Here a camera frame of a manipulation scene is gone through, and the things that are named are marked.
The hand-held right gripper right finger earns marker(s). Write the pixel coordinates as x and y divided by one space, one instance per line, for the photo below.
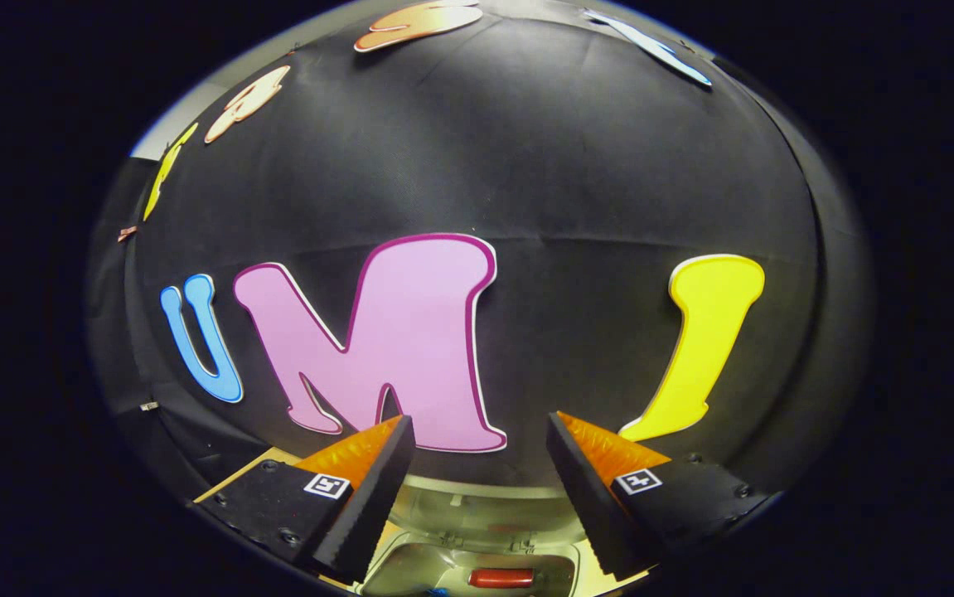
588 506

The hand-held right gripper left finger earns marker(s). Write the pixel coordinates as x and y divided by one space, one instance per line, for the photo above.
369 506

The wooden desktop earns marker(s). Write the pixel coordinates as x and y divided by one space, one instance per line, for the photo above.
278 453

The red pop can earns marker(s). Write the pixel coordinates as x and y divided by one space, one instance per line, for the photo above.
501 578

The black backdrop cloth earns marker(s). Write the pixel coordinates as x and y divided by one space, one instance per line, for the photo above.
568 166

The small copper clip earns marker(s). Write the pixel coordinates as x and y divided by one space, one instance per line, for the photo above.
126 234

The pale green desktop garbage bin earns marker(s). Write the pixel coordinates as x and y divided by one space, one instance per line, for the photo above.
476 514

